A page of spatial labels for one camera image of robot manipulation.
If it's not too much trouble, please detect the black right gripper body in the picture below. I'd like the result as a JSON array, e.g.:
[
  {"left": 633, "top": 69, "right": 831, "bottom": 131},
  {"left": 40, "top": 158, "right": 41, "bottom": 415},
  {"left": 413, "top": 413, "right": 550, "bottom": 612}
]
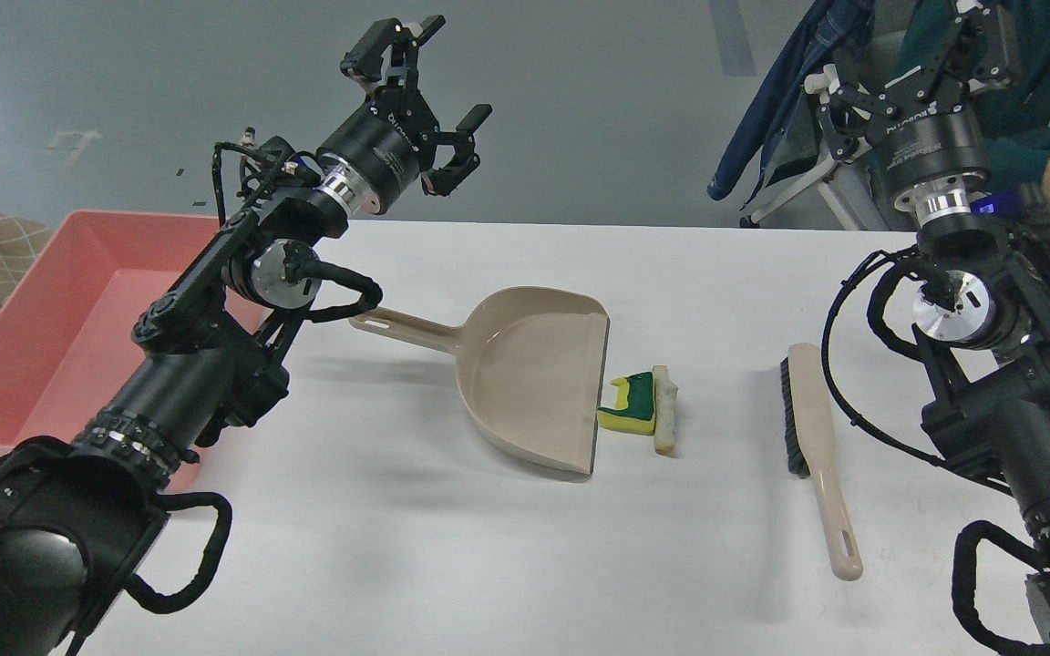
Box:
[{"left": 864, "top": 66, "right": 992, "bottom": 213}]

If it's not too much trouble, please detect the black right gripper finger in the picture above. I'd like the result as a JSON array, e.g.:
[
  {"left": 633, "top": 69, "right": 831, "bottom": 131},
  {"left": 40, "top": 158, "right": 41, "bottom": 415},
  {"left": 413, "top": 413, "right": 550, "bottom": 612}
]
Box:
[
  {"left": 804, "top": 64, "right": 890, "bottom": 163},
  {"left": 899, "top": 1, "right": 1022, "bottom": 97}
]

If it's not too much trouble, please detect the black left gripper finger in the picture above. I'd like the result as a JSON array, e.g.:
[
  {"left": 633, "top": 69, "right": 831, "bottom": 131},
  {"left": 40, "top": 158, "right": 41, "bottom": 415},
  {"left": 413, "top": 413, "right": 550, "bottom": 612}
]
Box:
[
  {"left": 422, "top": 104, "right": 494, "bottom": 198},
  {"left": 339, "top": 15, "right": 447, "bottom": 92}
]

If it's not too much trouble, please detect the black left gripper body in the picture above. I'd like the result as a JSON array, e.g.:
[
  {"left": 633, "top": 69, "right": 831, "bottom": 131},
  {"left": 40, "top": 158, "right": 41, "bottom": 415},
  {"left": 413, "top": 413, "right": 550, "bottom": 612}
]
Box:
[{"left": 317, "top": 64, "right": 440, "bottom": 216}]

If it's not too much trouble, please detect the beige plastic dustpan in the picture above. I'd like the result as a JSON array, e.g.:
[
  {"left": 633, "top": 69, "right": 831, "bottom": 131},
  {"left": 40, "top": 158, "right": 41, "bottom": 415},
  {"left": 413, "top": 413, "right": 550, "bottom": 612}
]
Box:
[{"left": 351, "top": 285, "right": 610, "bottom": 475}]

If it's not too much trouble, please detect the yellow green sponge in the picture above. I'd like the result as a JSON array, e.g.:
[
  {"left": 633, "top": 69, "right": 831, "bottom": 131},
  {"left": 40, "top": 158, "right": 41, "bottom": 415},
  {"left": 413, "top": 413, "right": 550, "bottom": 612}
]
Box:
[{"left": 596, "top": 371, "right": 657, "bottom": 436}]

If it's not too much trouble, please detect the white bread slice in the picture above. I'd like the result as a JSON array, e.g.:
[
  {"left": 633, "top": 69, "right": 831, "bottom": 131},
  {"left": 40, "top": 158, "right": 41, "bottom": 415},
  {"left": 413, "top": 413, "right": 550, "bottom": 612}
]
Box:
[{"left": 653, "top": 365, "right": 679, "bottom": 456}]

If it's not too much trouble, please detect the beige hand brush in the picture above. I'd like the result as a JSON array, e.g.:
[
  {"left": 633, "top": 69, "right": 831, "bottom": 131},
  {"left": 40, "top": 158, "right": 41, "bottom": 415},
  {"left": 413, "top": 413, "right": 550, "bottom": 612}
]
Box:
[{"left": 780, "top": 342, "right": 864, "bottom": 581}]

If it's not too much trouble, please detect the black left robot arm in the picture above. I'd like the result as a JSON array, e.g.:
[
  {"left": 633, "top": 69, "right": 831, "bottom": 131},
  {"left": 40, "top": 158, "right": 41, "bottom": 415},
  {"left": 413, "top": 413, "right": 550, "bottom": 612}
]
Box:
[{"left": 0, "top": 14, "right": 491, "bottom": 655}]

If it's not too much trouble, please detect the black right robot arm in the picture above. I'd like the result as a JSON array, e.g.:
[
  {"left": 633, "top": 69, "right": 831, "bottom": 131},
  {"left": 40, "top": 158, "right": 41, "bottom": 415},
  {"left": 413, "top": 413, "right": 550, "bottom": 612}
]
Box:
[{"left": 820, "top": 1, "right": 1050, "bottom": 655}]

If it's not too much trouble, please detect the pink plastic bin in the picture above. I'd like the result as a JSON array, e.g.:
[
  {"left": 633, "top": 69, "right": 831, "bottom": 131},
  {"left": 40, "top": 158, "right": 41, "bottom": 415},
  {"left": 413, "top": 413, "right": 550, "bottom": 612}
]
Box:
[{"left": 0, "top": 210, "right": 218, "bottom": 456}]

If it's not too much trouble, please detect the blue jacket on chair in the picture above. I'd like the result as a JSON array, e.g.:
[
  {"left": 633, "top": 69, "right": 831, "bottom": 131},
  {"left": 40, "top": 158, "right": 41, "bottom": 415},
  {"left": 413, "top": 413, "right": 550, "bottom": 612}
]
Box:
[{"left": 705, "top": 1, "right": 876, "bottom": 202}]

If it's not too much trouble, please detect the person in teal sweater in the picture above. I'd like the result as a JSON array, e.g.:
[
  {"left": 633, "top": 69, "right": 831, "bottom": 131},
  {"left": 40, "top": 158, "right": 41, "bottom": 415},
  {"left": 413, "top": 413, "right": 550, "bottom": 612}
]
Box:
[{"left": 895, "top": 0, "right": 1050, "bottom": 264}]

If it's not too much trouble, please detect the white chair frame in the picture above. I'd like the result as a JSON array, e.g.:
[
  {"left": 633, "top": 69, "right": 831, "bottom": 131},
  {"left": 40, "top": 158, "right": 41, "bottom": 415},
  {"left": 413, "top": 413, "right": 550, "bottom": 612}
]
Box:
[{"left": 740, "top": 73, "right": 881, "bottom": 231}]

